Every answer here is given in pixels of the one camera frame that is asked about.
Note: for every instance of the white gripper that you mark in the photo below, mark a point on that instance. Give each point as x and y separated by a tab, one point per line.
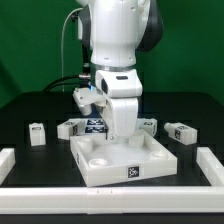
115	95

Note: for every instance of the white square tabletop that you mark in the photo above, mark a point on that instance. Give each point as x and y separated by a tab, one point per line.
102	162

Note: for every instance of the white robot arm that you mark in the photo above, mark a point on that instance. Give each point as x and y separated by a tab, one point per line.
115	30

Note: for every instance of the apriltag base sheet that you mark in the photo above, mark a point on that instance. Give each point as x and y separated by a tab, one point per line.
86	126

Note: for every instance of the white U-shaped obstacle fence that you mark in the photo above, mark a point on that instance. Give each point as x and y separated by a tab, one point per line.
119	200

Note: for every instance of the black camera on stand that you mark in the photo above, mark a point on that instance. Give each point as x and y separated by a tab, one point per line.
84	50

